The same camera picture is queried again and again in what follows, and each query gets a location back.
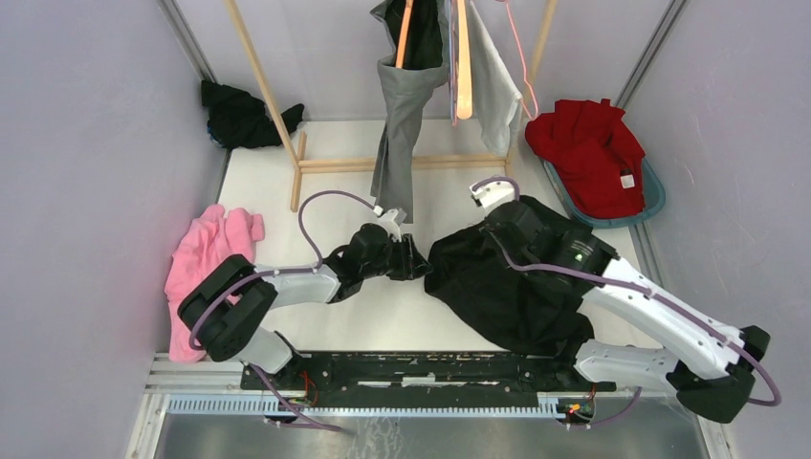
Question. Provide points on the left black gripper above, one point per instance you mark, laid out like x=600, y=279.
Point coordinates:
x=411, y=263

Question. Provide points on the black garment corner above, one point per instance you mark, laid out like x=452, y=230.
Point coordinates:
x=236, y=118
x=477, y=272

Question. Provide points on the grey garment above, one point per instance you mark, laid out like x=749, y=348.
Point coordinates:
x=406, y=91

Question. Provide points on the wooden hanger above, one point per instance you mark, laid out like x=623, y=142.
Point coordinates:
x=464, y=99

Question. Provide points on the white skirt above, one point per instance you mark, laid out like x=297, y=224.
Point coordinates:
x=495, y=97

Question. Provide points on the pink wire hanger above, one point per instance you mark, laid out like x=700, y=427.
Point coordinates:
x=510, y=45

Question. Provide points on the orange plastic hanger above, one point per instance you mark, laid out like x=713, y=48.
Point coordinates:
x=402, y=39

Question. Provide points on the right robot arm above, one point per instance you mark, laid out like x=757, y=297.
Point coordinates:
x=713, y=369

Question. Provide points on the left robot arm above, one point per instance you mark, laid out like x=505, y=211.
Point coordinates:
x=224, y=313

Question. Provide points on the wooden clothes rack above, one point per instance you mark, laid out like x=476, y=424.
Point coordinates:
x=296, y=152

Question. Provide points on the pink garment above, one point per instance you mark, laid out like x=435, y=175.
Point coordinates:
x=212, y=237

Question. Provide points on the red garment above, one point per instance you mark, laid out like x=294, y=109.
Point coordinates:
x=596, y=156

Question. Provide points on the teal laundry basket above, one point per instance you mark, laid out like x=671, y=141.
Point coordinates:
x=653, y=191

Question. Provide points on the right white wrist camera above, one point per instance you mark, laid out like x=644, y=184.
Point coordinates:
x=492, y=194

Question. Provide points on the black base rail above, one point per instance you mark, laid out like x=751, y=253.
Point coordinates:
x=429, y=380

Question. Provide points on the white cable duct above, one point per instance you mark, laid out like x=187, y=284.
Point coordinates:
x=268, y=405

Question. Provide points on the blue wire hanger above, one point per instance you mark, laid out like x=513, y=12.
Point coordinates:
x=452, y=81

